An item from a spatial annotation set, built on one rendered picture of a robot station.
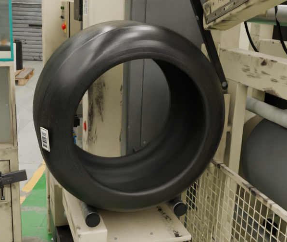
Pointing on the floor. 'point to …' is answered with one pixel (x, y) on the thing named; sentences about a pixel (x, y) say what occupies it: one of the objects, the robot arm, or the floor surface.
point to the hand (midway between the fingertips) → (14, 176)
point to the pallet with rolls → (23, 77)
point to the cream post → (104, 90)
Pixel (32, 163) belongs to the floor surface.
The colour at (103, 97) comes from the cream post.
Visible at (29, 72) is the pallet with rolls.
